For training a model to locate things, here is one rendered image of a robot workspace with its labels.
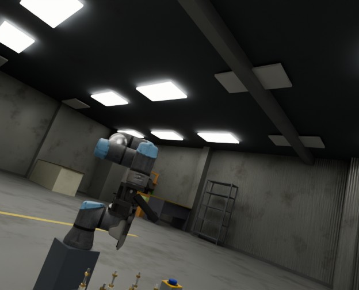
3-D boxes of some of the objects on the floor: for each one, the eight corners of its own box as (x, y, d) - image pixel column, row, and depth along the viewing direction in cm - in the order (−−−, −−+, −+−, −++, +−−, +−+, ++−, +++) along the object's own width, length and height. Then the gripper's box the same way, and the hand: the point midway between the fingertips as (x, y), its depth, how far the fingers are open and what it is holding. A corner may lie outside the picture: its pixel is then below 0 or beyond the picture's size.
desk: (186, 231, 841) (193, 209, 861) (157, 225, 738) (165, 199, 758) (170, 225, 893) (177, 203, 913) (141, 218, 791) (149, 194, 810)
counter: (48, 184, 943) (57, 165, 963) (75, 197, 784) (84, 173, 803) (28, 179, 892) (38, 159, 911) (52, 191, 732) (63, 166, 752)
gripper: (121, 180, 90) (98, 239, 85) (122, 180, 80) (96, 247, 74) (142, 188, 92) (122, 246, 87) (146, 188, 81) (123, 254, 76)
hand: (120, 244), depth 81 cm, fingers open, 3 cm apart
